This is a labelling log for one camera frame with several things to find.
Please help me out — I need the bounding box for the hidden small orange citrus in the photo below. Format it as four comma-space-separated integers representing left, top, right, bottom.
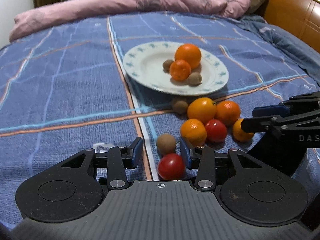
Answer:
232, 118, 255, 142

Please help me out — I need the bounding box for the wooden headboard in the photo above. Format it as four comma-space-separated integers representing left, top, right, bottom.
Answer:
256, 0, 320, 51

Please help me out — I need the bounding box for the front small mandarin orange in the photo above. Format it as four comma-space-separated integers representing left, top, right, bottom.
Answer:
180, 119, 207, 146

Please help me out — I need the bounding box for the pink rolled quilt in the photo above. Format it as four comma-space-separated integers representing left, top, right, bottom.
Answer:
9, 0, 251, 42

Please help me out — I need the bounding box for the front red cherry tomato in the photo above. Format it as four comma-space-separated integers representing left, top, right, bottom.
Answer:
158, 153, 185, 180

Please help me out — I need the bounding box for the white floral plate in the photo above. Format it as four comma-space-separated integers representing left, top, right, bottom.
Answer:
123, 41, 229, 96

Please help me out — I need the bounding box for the large orange on plate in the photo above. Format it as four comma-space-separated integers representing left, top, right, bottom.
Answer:
174, 43, 202, 69

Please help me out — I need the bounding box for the red cherry tomato in pile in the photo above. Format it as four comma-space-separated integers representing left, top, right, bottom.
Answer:
205, 119, 228, 143

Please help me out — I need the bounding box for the brown longan behind pile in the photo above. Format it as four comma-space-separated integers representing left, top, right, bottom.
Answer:
171, 98, 189, 114

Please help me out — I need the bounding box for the grey-blue blanket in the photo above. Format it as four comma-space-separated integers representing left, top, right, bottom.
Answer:
236, 15, 320, 83

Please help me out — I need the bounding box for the small brown longan on plate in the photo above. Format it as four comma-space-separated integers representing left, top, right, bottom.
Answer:
162, 60, 174, 73

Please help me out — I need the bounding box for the blue plaid bed sheet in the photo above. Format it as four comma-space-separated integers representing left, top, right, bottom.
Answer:
1, 12, 319, 228

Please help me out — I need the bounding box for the yellow-orange citrus fruit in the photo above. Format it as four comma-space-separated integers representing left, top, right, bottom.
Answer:
187, 97, 217, 124

